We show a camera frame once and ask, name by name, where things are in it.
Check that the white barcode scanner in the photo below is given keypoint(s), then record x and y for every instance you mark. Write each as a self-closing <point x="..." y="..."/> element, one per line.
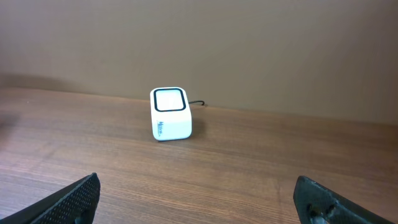
<point x="170" y="114"/>

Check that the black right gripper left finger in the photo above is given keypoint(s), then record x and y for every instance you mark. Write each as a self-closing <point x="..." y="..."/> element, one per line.
<point x="74" y="204"/>

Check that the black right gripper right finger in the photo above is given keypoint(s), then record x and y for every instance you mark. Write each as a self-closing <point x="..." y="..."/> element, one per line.
<point x="317" y="204"/>

